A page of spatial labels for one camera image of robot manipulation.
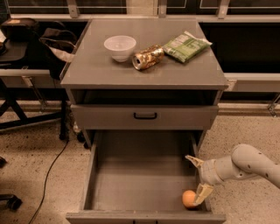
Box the closed grey top drawer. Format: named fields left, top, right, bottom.
left=71, top=104, right=218, bottom=130

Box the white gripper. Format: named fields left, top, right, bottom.
left=185, top=155, right=223, bottom=206

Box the black floor cable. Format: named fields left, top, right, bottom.
left=28, top=139, right=70, bottom=224

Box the grey drawer cabinet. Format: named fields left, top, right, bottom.
left=61, top=18, right=227, bottom=144

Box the orange fruit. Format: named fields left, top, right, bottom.
left=182, top=190, right=196, bottom=208

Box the black bag on chair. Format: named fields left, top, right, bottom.
left=0, top=17, right=77, bottom=80

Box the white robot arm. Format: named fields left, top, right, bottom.
left=185, top=144, right=280, bottom=206

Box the white bowl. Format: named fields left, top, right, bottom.
left=104, top=35, right=137, bottom=62

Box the open grey middle drawer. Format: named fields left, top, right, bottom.
left=66, top=130, right=226, bottom=224

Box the green chip bag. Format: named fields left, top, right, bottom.
left=163, top=31, right=212, bottom=63

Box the black drawer handle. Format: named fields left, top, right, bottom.
left=133, top=112, right=158, bottom=120

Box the black chair caster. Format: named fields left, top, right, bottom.
left=0, top=194, right=23, bottom=211

